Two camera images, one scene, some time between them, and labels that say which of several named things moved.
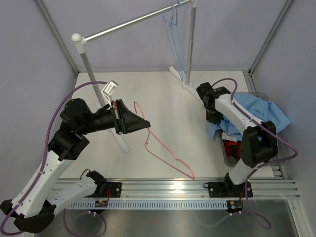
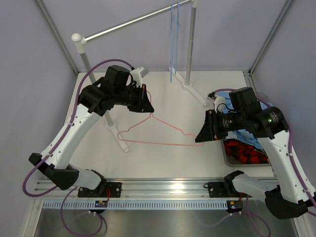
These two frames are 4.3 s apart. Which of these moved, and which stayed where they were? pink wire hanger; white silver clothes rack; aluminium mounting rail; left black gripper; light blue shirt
Moved: pink wire hanger; light blue shirt; left black gripper
Stayed: aluminium mounting rail; white silver clothes rack
